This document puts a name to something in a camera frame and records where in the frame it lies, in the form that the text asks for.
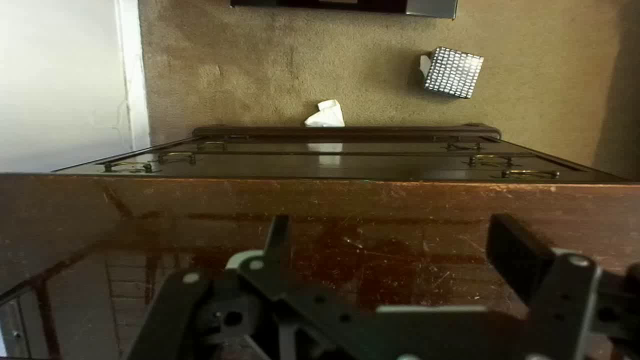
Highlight sparkly silver box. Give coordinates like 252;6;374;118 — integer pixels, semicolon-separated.
418;47;487;100

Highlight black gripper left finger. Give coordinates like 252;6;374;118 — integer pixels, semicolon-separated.
126;214;316;360

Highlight dark low furniture edge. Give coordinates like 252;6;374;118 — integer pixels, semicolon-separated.
229;0;461;21

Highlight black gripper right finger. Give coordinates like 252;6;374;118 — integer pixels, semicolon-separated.
487;214;640;360

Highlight dark wooden cabinet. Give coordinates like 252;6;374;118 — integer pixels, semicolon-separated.
0;122;640;360

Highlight crumpled white tissue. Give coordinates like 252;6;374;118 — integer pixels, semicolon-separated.
304;99;349;131

